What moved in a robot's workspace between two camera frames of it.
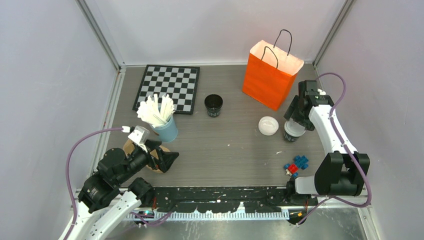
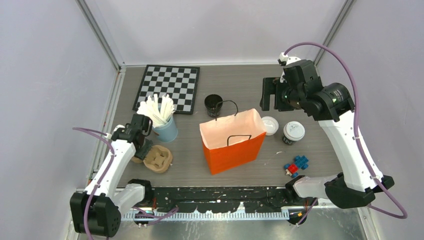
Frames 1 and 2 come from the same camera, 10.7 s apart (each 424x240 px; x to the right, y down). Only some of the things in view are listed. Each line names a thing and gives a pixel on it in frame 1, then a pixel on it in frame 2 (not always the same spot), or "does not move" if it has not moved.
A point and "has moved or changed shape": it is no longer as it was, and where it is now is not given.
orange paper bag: [270, 74] to [232, 141]
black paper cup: [290, 138] has moved or changed shape
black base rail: [221, 199] does not move
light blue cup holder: [167, 132] does not move
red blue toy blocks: [292, 169] does not move
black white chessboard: [179, 83] does not move
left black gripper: [166, 159] to [148, 145]
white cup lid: [268, 125] does not move
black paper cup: [213, 103] does not move
